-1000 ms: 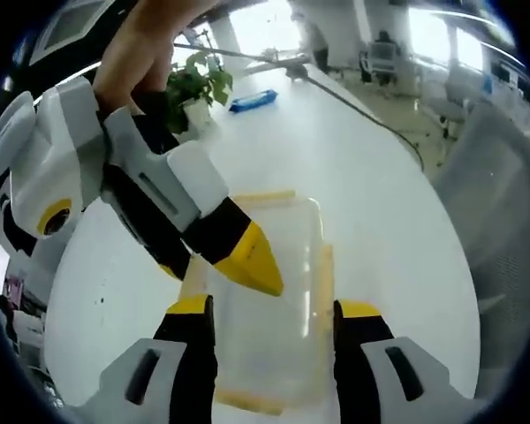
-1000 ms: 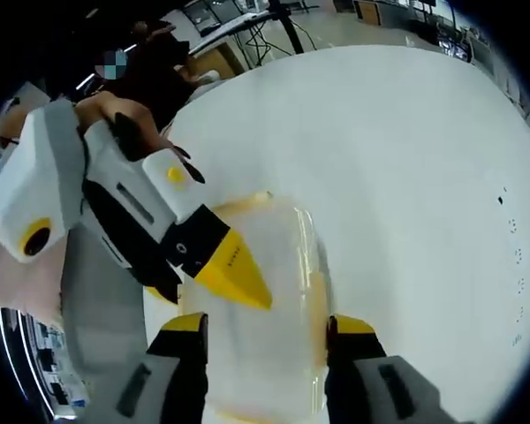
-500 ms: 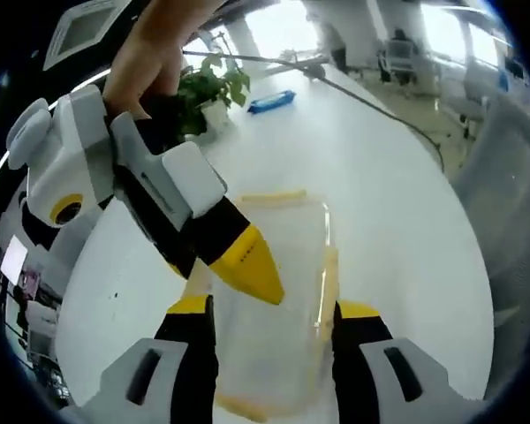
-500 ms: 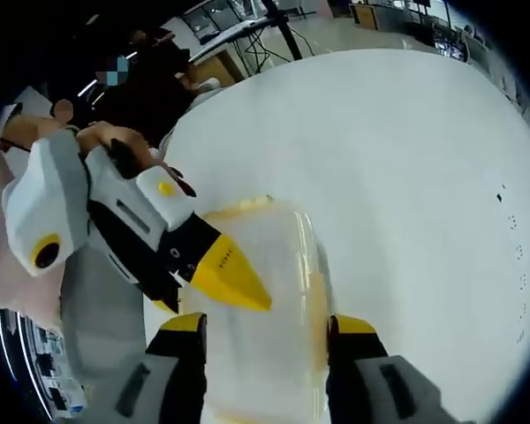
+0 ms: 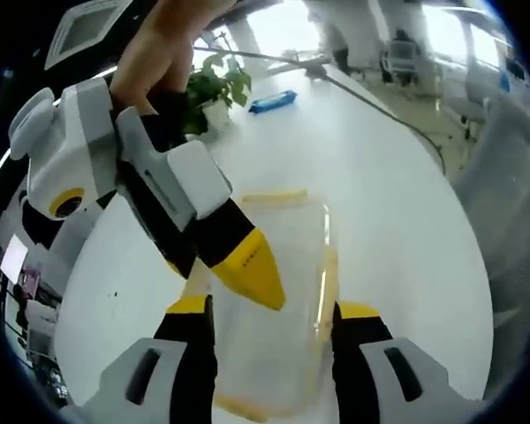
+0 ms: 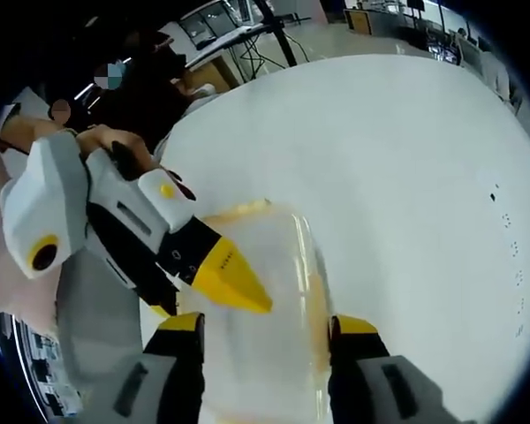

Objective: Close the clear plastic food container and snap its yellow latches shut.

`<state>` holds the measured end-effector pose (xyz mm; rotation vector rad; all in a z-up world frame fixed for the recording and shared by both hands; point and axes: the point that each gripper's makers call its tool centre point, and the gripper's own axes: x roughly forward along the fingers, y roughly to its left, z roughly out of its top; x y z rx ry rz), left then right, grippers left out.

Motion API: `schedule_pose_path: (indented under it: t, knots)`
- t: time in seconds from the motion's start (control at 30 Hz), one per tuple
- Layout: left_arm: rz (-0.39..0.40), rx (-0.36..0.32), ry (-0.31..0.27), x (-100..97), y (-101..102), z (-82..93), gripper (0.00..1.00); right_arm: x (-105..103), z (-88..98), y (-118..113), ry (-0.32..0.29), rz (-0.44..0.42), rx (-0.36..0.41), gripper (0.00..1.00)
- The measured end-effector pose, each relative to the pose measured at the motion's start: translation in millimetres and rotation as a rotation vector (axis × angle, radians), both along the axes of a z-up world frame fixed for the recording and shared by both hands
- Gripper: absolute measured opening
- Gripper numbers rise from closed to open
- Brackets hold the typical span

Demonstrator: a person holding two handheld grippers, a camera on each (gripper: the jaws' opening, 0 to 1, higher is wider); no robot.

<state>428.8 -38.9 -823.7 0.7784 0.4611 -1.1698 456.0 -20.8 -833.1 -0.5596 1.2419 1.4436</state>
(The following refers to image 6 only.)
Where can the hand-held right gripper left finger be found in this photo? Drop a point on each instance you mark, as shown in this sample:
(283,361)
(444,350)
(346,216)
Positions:
(176,380)

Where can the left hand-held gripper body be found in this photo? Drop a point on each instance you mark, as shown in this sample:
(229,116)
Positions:
(48,194)

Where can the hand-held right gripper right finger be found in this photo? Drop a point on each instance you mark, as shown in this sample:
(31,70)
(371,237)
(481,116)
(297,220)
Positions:
(362,375)

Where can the person's left hand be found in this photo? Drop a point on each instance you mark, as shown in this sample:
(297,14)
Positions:
(142,154)

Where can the clear container with yellow clips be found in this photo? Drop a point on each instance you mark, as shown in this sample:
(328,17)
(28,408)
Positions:
(269,274)

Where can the person's dark upper body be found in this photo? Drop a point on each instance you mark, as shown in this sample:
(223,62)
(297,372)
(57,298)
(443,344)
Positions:
(137,97)

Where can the light wooden desk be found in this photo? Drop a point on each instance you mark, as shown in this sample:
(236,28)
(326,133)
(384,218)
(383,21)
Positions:
(221,62)

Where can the black tripod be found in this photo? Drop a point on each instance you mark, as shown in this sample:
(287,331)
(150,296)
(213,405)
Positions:
(282,31)

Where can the yellow cabinet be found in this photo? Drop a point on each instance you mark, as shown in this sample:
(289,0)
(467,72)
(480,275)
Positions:
(358,20)

